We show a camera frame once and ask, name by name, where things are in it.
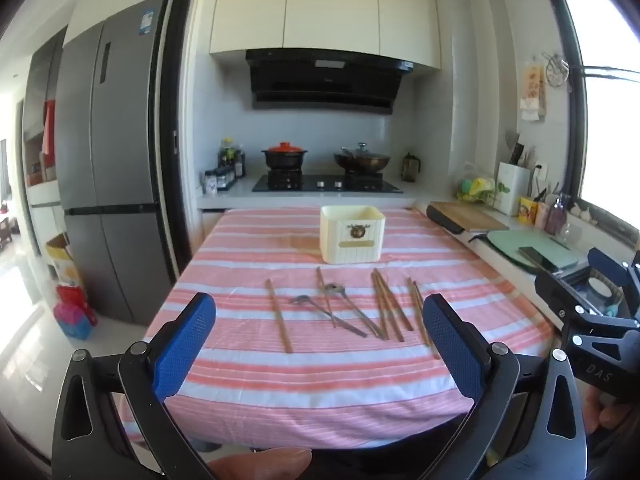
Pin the black door frame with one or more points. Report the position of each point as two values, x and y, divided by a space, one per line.
175 110

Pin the purple soap pump bottle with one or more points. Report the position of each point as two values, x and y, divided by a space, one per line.
555 217

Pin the black clay pot red lid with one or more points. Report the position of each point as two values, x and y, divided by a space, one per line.
284 156

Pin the person's left hand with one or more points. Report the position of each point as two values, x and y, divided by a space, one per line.
260 465

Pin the labelled spice jar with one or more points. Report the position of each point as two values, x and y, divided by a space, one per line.
210 182

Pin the brown wooden chopstick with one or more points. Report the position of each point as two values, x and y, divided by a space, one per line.
414 296
279 316
397 305
417 292
320 277
390 307
379 307

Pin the black frame window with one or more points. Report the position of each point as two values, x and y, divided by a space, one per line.
600 135

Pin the pink white striped tablecloth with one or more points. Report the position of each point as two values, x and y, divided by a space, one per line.
300 400

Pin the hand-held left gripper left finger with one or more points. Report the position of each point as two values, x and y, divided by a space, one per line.
185 340

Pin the garlic bulb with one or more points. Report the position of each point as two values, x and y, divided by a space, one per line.
590 214

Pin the cream ribbed utensil box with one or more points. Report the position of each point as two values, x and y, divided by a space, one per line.
350 235

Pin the black range hood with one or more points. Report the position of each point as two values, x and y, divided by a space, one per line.
320 82

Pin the dark sauce bottle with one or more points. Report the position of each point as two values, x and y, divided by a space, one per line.
239 162

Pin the hanging red cloth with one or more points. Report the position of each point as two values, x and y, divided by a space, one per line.
48 127

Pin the plastic bag of produce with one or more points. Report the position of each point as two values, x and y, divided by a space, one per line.
475 187

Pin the hanging printed paper bag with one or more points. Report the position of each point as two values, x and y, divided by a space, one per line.
533 85

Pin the wok with glass lid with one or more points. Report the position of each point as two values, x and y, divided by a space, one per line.
362 159

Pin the wooden cutting board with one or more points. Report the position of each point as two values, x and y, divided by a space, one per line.
467 216

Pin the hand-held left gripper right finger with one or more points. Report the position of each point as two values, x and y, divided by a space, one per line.
452 345

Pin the red box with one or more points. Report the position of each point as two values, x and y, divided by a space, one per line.
75 295

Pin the steel spoon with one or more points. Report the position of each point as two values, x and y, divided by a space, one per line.
300 300
331 288

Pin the metal spatula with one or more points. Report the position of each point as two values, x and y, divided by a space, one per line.
511 138

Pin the grey storage cabinet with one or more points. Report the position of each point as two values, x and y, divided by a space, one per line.
37 85

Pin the black glass gas stove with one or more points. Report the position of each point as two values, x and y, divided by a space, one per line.
325 184

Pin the white knife holder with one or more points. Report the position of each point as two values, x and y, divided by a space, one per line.
515 195

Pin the green cutting board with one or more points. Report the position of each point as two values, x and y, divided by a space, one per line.
520 240

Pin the pink toy basket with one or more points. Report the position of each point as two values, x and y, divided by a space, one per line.
72 321

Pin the cardboard box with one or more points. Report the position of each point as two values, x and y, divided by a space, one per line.
62 260

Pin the dark glass pitcher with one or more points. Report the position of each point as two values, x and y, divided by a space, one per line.
410 167

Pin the pink cup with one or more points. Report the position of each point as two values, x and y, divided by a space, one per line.
542 214

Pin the grey refrigerator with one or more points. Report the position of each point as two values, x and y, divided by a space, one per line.
115 160

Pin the person's right hand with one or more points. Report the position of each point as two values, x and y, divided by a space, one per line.
607 417

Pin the small clear glass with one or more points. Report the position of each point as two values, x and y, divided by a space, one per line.
571 235

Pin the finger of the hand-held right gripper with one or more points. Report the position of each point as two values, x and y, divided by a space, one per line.
560 292
607 265

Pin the yellow printed cup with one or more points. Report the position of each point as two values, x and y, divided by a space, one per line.
527 210

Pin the white wall cabinet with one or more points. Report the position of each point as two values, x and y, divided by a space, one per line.
325 5

